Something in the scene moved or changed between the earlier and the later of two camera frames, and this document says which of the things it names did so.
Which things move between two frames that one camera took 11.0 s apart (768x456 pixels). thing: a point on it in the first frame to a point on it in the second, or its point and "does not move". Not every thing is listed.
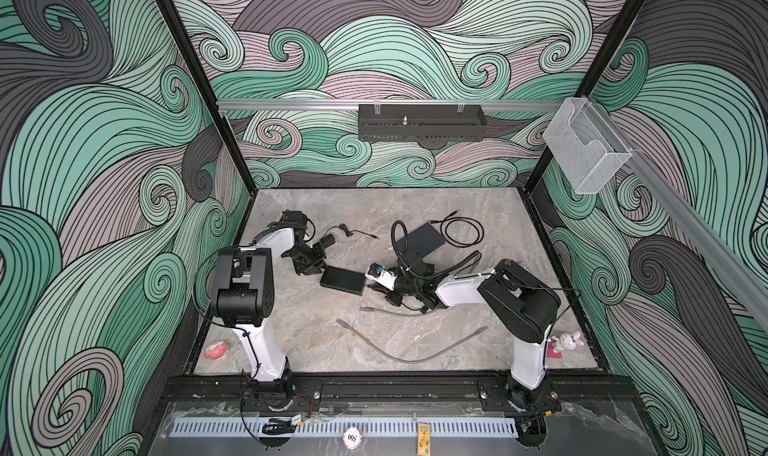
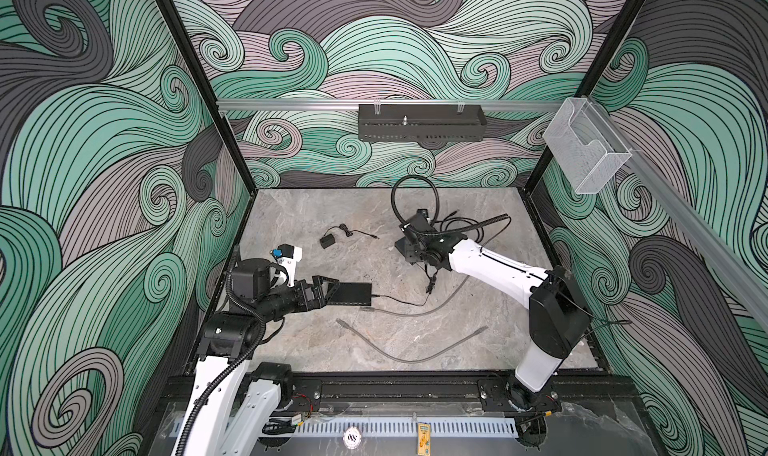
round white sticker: [352, 437] does not move
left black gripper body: [307, 259] to [301, 302]
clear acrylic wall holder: [586, 149] does not move
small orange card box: [424, 439] does not move
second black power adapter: [329, 239] does not move
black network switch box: [344, 279] to [352, 294]
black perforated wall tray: [421, 122] does not move
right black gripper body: [408, 289] to [413, 252]
